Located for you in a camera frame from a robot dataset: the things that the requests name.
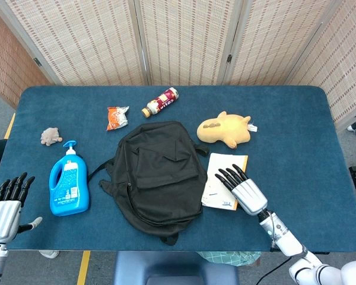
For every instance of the white and yellow booklet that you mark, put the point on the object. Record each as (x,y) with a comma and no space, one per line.
(222,163)

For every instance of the black screen hinge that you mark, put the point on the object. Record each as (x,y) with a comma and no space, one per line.
(37,62)
(229,58)

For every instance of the orange and white snack packet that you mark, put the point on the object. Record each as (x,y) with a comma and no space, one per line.
(117,118)

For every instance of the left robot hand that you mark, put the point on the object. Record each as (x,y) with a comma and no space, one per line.
(3,218)

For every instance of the yellow plush animal toy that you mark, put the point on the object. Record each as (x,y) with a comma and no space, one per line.
(222,130)

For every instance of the black fabric backpack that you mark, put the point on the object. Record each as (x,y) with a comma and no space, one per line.
(166,178)

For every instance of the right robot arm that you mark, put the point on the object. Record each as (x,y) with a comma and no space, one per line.
(287,240)

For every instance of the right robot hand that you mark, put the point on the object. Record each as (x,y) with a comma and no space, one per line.
(249,194)

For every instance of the woven folding screen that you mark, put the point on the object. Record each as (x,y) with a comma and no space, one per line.
(86,44)

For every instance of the blue detergent pump bottle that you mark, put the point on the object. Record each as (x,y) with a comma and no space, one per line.
(68,190)

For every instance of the Costa coffee bottle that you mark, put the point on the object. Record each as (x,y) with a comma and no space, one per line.
(161,101)

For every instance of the green checked cloth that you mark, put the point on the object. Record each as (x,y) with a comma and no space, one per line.
(228,257)

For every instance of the small grey-brown plush toy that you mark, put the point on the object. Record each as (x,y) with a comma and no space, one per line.
(50,137)

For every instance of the white shoe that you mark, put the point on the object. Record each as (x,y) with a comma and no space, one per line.
(49,253)
(353,127)

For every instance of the blue table cover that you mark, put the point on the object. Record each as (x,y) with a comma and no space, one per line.
(299,148)

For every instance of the blue chair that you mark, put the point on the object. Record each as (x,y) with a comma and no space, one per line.
(175,267)

